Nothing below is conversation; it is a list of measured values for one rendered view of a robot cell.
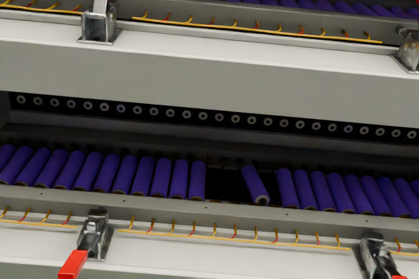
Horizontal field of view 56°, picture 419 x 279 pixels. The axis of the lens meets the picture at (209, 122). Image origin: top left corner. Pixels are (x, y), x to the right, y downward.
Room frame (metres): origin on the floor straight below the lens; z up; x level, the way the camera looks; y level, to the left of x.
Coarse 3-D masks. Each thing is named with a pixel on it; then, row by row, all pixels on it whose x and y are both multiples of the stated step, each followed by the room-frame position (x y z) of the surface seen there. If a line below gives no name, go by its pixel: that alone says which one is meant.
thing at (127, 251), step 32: (96, 128) 0.48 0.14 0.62; (128, 128) 0.48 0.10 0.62; (160, 128) 0.48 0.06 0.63; (192, 128) 0.48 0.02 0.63; (224, 128) 0.49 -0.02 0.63; (0, 224) 0.35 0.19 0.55; (64, 224) 0.36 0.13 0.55; (0, 256) 0.31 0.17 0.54; (32, 256) 0.32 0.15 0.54; (64, 256) 0.32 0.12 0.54; (128, 256) 0.33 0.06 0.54; (160, 256) 0.33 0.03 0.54; (192, 256) 0.33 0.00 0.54; (224, 256) 0.34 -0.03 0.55; (256, 256) 0.34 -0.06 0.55; (288, 256) 0.35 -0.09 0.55; (320, 256) 0.35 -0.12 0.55; (352, 256) 0.35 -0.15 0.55
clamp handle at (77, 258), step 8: (88, 224) 0.32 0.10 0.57; (96, 224) 0.32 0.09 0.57; (88, 232) 0.32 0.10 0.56; (96, 232) 0.32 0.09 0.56; (88, 240) 0.31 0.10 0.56; (80, 248) 0.30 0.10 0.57; (88, 248) 0.30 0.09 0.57; (72, 256) 0.28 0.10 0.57; (80, 256) 0.28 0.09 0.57; (64, 264) 0.27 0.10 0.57; (72, 264) 0.27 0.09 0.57; (80, 264) 0.27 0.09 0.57; (64, 272) 0.26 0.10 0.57; (72, 272) 0.26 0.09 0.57
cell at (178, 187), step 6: (180, 162) 0.44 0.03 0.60; (186, 162) 0.45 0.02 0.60; (174, 168) 0.44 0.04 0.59; (180, 168) 0.43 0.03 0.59; (186, 168) 0.44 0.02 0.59; (174, 174) 0.42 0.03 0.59; (180, 174) 0.42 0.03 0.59; (186, 174) 0.43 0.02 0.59; (174, 180) 0.41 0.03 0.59; (180, 180) 0.41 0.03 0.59; (186, 180) 0.42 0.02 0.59; (174, 186) 0.40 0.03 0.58; (180, 186) 0.40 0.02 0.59; (186, 186) 0.41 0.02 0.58; (174, 192) 0.39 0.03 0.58; (180, 192) 0.39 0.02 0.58; (168, 198) 0.39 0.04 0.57
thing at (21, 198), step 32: (0, 192) 0.36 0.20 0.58; (32, 192) 0.36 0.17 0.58; (64, 192) 0.37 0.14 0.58; (96, 192) 0.37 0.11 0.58; (32, 224) 0.34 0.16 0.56; (192, 224) 0.36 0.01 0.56; (224, 224) 0.36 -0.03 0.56; (256, 224) 0.36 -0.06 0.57; (288, 224) 0.36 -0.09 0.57; (320, 224) 0.36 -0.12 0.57; (352, 224) 0.37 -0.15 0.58; (384, 224) 0.37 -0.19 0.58; (416, 224) 0.37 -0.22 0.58; (416, 256) 0.35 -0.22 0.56
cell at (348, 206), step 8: (328, 176) 0.45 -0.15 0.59; (336, 176) 0.45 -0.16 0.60; (328, 184) 0.44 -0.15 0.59; (336, 184) 0.43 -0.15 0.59; (336, 192) 0.42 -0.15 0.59; (344, 192) 0.42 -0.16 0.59; (336, 200) 0.41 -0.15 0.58; (344, 200) 0.41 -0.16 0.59; (336, 208) 0.41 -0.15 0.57; (344, 208) 0.39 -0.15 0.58; (352, 208) 0.40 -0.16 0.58
